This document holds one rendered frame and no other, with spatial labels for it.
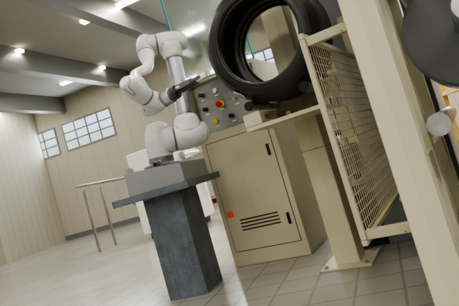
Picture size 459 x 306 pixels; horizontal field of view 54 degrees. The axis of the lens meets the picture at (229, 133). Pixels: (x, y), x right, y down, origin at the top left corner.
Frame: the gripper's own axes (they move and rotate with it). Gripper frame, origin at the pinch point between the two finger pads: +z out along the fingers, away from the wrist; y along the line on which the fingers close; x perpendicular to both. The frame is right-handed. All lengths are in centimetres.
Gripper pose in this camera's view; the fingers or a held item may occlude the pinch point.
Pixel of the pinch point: (201, 76)
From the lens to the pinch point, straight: 233.9
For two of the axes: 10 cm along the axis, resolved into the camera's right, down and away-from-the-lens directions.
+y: 4.6, -0.7, 8.9
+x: 4.0, 9.1, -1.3
